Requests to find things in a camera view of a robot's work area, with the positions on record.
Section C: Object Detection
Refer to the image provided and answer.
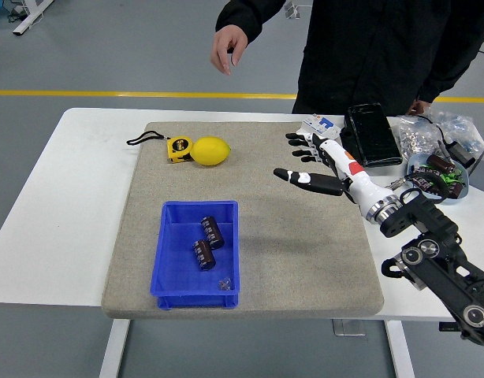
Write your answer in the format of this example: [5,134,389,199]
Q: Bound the clear bag of metal washers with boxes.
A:
[395,116,442,158]

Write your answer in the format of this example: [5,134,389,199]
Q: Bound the white desk frame foot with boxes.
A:
[12,0,56,37]

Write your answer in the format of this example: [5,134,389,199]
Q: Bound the white table leg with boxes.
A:
[385,321,416,378]
[99,318,131,378]

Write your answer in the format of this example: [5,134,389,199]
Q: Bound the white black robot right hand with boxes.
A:
[273,132,389,213]

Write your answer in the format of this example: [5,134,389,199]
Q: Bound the black rectangular case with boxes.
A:
[339,102,404,169]

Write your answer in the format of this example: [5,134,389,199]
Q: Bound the person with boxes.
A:
[214,0,484,117]

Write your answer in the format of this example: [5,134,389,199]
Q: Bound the grey metal table bracket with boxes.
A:
[331,319,367,338]

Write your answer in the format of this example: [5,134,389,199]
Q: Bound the yellow lemon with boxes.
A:
[189,135,232,167]

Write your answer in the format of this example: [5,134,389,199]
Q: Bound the blue plastic box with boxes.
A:
[149,199,241,311]

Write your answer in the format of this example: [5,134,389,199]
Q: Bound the light blue bowl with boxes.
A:
[406,152,471,206]

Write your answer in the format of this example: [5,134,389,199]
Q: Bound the grey-brown mat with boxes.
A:
[101,120,385,320]

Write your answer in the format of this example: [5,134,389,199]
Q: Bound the person's right hand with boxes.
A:
[210,24,250,76]

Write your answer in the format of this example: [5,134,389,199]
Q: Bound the clear bag of blue parts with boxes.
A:
[425,108,484,154]

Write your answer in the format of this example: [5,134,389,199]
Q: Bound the small green plastic parts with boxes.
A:
[441,169,465,187]

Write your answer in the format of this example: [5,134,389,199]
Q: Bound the white circuit breaker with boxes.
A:
[297,113,342,143]

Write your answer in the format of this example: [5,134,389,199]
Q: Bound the yellow tape measure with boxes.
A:
[126,131,195,164]

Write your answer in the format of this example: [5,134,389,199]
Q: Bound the black power adapter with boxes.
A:
[449,141,478,169]

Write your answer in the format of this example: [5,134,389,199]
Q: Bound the person's left hand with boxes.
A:
[406,98,430,117]

